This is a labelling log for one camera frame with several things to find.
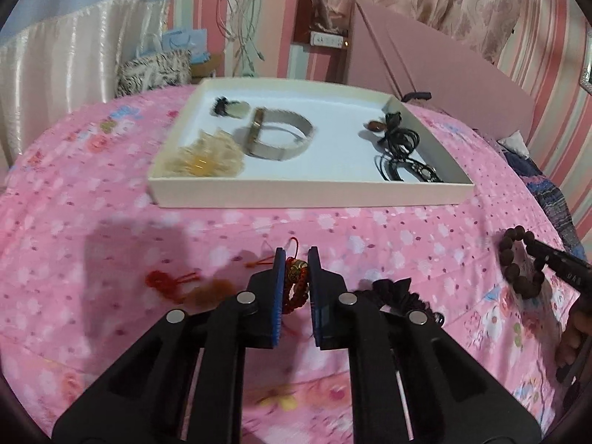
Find white hanging cables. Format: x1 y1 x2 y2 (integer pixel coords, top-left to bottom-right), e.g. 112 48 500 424
224 0 266 77

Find brown pendant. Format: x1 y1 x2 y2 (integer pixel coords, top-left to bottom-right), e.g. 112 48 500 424
363 112 421 157

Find red knot charm with amber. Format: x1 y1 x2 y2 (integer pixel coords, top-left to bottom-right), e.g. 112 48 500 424
145 266 234 310

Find brown wooden bead bracelet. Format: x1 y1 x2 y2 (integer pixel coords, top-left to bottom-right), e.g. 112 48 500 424
498 226 546 297

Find pink headboard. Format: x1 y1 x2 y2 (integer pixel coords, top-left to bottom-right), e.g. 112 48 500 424
347 1 542 137

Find white power strip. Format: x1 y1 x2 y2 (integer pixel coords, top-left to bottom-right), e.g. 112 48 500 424
309 31 350 48

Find jade pendant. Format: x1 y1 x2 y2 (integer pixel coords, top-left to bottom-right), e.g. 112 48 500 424
212 96 250 118

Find brown cardboard box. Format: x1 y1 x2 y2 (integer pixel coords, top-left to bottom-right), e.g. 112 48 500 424
191 53 223 79

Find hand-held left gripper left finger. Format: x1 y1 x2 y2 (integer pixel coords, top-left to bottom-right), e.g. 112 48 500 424
52 247 285 444

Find person's right hand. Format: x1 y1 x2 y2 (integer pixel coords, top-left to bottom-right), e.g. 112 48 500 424
554 293 592 366

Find pink patterned curtain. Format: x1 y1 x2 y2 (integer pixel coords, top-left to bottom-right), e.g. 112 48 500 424
307 0 542 63

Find white pillow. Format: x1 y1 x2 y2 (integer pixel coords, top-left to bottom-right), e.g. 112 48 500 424
496 131 529 155

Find white shallow box tray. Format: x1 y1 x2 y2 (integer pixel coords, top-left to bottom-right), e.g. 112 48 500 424
147 78 476 209

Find cream satin curtain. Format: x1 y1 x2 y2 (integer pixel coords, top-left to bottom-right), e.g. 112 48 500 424
0 0 174 167

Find black and white patterned bag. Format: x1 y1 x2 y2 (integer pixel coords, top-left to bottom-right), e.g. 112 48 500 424
115 48 192 98

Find light blue gift bag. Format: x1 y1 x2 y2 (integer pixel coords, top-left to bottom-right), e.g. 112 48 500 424
159 28 209 63

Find red bead bracelet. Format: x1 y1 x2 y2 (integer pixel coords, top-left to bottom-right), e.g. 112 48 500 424
283 238 312 334

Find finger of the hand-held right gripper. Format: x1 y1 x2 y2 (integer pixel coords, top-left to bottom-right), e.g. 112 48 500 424
525 238 592 285
556 349 587 384

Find cream flower hair accessory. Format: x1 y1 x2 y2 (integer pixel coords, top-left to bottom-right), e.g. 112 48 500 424
159 130 246 179

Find black scrunchie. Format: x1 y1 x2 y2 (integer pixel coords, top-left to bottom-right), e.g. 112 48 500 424
354 277 445 329

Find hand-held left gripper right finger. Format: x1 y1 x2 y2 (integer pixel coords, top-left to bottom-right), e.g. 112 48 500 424
307 246 542 444

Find white strap wristwatch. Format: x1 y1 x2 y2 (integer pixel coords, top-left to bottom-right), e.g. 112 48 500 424
243 107 316 162

